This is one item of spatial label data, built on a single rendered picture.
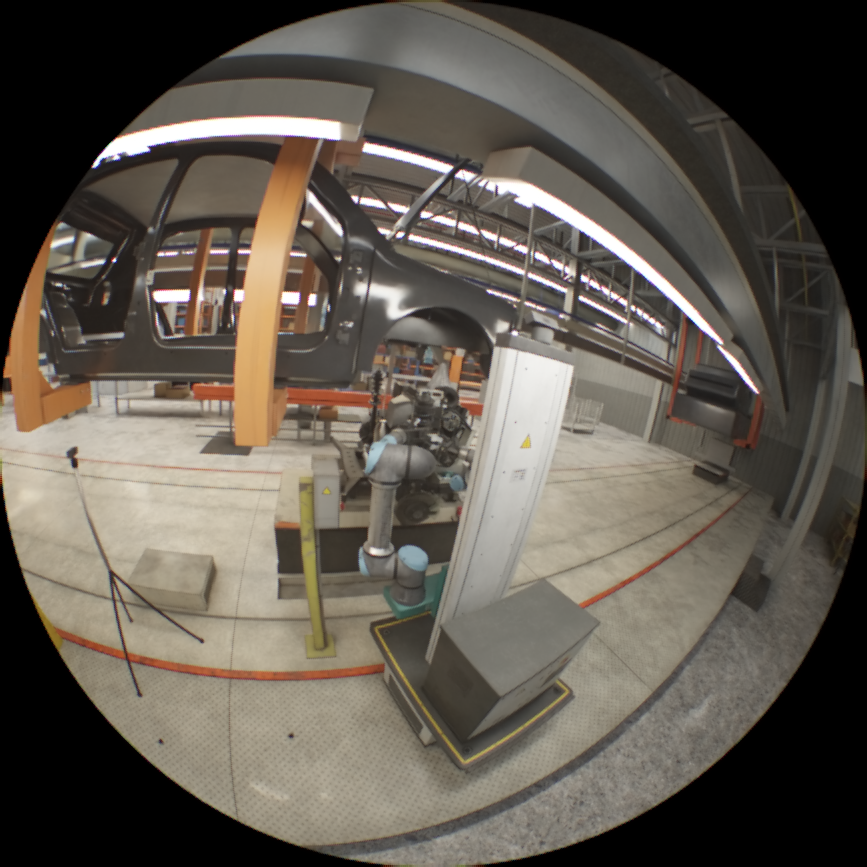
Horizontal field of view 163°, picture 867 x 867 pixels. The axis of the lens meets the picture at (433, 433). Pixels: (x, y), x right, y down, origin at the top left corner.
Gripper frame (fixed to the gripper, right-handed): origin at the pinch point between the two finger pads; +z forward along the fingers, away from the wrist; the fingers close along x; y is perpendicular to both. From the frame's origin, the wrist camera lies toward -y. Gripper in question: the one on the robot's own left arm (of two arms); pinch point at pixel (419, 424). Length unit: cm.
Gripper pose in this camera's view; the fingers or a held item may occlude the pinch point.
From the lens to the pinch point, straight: 165.7
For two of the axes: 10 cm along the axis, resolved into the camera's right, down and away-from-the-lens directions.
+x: -0.1, 9.5, 3.3
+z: 3.4, -3.0, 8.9
